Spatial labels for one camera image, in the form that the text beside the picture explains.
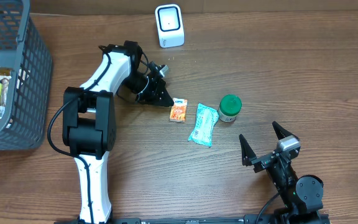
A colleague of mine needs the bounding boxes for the grey plastic mesh basket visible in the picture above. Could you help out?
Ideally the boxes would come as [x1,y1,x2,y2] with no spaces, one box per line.
[0,0,53,151]

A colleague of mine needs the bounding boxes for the white barcode scanner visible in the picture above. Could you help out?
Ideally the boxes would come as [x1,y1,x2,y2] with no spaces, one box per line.
[155,4,185,48]

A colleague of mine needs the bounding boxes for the teal wet wipes pack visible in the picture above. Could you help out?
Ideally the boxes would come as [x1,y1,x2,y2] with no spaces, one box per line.
[188,103,219,147]

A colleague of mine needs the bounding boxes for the brown cookie snack bag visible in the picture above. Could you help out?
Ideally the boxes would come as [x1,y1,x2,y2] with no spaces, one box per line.
[0,67,11,119]

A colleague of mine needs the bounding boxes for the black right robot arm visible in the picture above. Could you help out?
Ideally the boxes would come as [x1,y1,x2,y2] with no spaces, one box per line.
[239,121,330,223]

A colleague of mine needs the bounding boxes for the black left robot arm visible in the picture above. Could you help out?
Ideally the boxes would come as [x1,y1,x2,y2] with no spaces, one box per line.
[62,40,174,223]

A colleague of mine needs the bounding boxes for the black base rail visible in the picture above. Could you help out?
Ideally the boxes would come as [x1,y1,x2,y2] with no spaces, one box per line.
[55,214,331,224]

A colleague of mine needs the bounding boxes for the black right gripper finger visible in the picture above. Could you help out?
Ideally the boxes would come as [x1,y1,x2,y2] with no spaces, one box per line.
[239,134,257,166]
[272,121,299,140]

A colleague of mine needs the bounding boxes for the orange Kleenex tissue pack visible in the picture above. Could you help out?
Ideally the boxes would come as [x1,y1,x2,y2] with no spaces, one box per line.
[169,98,188,123]

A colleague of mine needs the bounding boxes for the green lid glass jar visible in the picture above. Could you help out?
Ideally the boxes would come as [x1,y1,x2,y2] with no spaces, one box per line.
[218,95,242,123]

